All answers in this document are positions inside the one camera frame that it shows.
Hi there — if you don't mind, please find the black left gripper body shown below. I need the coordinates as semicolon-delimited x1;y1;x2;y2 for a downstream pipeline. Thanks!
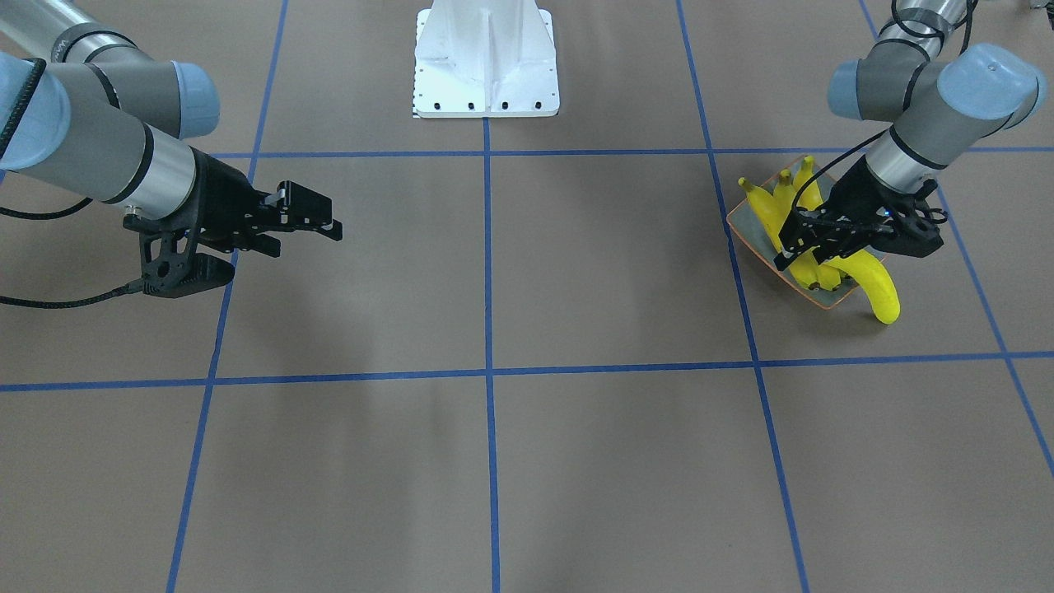
819;156;911;237

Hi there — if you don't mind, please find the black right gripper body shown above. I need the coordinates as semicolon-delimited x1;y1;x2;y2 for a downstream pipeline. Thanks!
192;152;268;252

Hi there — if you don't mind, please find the yellow banana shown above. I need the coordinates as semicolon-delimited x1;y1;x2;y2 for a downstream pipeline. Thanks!
778;249;901;325
737;177;788;253
774;169;820;290
791;155;841;292

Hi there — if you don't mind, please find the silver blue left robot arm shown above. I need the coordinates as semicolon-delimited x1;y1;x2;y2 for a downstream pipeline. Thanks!
775;1;1049;270

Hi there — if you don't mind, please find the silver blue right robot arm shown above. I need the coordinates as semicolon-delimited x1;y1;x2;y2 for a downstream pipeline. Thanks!
2;1;343;258

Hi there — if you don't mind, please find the grey square plate orange rim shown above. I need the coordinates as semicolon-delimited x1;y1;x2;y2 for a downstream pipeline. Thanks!
726;155;885;282

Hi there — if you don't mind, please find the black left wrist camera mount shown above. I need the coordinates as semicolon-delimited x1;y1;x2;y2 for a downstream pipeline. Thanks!
870;179;949;258

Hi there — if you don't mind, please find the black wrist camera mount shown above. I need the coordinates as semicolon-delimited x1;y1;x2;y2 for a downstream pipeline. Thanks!
122;210;235;299
870;179;949;258

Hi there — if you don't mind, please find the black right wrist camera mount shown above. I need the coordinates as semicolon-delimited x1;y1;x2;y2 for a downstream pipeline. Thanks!
122;210;235;299

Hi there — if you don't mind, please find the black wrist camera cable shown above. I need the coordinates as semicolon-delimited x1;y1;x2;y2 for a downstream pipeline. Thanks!
797;0;981;217

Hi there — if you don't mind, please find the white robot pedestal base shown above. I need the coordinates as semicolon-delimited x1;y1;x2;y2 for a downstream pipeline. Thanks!
412;1;561;118

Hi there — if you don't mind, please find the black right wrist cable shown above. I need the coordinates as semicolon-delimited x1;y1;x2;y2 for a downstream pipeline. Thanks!
0;58;149;311

